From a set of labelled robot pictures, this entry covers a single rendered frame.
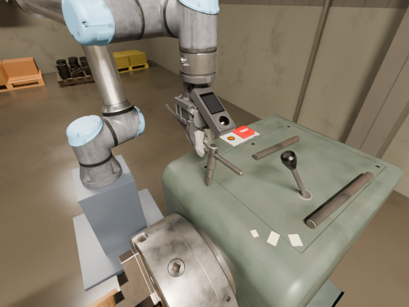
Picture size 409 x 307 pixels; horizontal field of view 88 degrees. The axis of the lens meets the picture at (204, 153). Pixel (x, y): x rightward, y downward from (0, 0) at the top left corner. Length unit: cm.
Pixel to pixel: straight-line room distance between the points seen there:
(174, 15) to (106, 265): 96
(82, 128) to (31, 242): 175
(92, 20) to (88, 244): 97
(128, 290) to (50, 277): 160
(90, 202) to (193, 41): 66
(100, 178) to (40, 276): 143
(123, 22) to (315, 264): 56
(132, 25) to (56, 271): 194
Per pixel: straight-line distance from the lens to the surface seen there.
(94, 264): 112
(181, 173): 63
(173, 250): 49
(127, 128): 84
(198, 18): 43
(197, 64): 44
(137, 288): 58
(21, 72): 702
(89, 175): 88
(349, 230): 59
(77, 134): 79
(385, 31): 279
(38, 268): 224
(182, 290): 48
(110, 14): 43
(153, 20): 48
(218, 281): 50
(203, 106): 44
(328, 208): 58
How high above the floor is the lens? 166
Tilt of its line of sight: 36 degrees down
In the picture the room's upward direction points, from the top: straight up
